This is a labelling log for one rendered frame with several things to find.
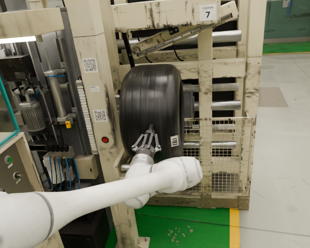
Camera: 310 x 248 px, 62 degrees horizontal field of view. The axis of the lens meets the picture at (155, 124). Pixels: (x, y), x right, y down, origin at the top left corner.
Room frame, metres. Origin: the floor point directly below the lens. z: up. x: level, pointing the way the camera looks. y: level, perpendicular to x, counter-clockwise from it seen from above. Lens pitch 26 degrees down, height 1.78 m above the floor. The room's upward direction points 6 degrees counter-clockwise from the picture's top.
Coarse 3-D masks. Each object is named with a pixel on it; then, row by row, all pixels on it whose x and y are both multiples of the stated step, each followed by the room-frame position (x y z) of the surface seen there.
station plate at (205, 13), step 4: (208, 4) 1.50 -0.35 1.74; (212, 4) 1.50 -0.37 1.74; (216, 4) 1.49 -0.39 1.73; (200, 8) 1.51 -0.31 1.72; (204, 8) 1.51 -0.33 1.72; (208, 8) 1.50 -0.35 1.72; (212, 8) 1.50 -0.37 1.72; (216, 8) 1.49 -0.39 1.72; (200, 12) 1.51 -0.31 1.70; (204, 12) 1.51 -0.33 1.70; (208, 12) 1.50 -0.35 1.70; (212, 12) 1.50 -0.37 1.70; (216, 12) 1.49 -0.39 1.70; (200, 16) 1.51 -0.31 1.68; (204, 16) 1.51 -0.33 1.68; (208, 16) 1.50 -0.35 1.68; (212, 16) 1.50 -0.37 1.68; (216, 16) 1.49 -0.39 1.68; (200, 20) 1.51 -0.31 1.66; (204, 20) 1.51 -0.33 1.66
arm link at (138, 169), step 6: (138, 162) 0.81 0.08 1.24; (132, 168) 0.78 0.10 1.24; (138, 168) 0.76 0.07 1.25; (144, 168) 0.75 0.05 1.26; (150, 168) 0.74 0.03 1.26; (126, 174) 0.77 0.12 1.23; (132, 174) 0.75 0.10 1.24; (138, 174) 0.73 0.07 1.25; (156, 192) 0.70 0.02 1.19; (138, 198) 0.66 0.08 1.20; (144, 198) 0.67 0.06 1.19; (126, 204) 0.68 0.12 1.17; (132, 204) 0.67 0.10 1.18; (138, 204) 0.66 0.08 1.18; (144, 204) 0.67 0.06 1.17
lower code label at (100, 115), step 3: (93, 111) 1.37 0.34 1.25; (96, 111) 1.37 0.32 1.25; (99, 111) 1.37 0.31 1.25; (102, 111) 1.36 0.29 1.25; (105, 111) 1.36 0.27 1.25; (96, 114) 1.37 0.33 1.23; (99, 114) 1.37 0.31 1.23; (102, 114) 1.36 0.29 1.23; (105, 114) 1.36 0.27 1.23; (96, 117) 1.37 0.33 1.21; (99, 117) 1.37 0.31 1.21; (102, 117) 1.36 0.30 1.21; (105, 117) 1.36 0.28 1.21; (96, 120) 1.37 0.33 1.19; (99, 120) 1.37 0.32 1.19; (102, 120) 1.36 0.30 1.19; (105, 120) 1.36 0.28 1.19
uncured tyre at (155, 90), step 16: (160, 64) 1.40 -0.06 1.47; (128, 80) 1.28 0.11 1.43; (144, 80) 1.25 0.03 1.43; (160, 80) 1.23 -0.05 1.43; (176, 80) 1.27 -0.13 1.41; (128, 96) 1.20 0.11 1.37; (144, 96) 1.18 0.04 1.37; (160, 96) 1.16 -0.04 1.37; (176, 96) 1.19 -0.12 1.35; (128, 112) 1.15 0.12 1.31; (144, 112) 1.14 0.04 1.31; (160, 112) 1.12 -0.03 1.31; (176, 112) 1.14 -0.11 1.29; (128, 128) 1.13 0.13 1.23; (144, 128) 1.11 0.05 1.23; (160, 128) 1.10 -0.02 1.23; (176, 128) 1.12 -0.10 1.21; (128, 144) 1.13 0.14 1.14; (160, 144) 1.10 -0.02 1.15; (160, 160) 1.14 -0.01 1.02
